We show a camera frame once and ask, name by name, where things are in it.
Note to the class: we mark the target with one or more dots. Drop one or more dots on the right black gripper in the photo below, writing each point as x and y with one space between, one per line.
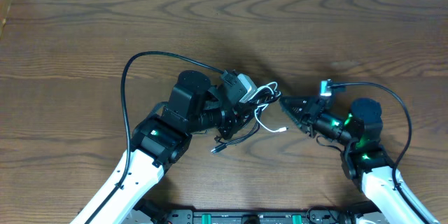
308 117

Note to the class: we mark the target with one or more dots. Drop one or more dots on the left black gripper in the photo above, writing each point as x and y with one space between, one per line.
240 118

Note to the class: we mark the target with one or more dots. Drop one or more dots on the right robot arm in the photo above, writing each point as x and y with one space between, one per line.
364 159

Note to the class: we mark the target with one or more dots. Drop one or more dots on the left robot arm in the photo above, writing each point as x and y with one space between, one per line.
159 141

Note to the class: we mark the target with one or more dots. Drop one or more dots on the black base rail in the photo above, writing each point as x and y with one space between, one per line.
148 212

